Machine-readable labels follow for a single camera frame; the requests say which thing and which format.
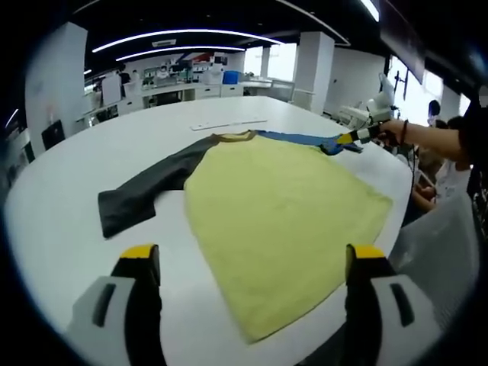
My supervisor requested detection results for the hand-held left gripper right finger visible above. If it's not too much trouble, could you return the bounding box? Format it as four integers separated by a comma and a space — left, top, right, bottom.
345, 243, 454, 366

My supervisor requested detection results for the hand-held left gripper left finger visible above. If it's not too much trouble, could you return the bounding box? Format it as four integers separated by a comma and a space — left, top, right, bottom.
64, 242, 169, 366

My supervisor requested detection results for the yellow long-sleeve garment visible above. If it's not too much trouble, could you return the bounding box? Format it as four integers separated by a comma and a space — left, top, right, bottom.
98, 129, 393, 346

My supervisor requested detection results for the person's right hand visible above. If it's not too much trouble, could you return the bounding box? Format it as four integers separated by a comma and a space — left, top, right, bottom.
375, 118, 407, 148

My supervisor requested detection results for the white monitor back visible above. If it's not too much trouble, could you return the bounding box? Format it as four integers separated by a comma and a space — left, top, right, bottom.
377, 72, 396, 106

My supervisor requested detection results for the dark hanging screen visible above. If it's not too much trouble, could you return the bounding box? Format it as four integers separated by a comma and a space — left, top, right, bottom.
379, 14, 426, 85

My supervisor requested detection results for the grey translucent chair back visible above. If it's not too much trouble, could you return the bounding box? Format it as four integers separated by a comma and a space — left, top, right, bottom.
388, 194, 481, 332

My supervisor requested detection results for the bright straight ceiling light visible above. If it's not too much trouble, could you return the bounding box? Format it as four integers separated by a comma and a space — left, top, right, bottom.
360, 0, 381, 23

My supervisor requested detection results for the white lab counter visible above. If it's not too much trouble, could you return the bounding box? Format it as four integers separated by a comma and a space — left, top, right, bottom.
140, 82, 245, 104

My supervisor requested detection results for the short curved ceiling light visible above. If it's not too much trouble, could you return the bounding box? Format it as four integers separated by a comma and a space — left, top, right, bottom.
115, 44, 246, 62

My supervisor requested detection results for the long curved ceiling light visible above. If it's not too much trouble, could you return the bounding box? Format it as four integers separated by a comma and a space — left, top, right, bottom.
91, 28, 282, 53

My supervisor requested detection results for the white table cable cover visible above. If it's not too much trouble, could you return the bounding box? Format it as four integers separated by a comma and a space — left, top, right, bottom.
189, 118, 268, 131

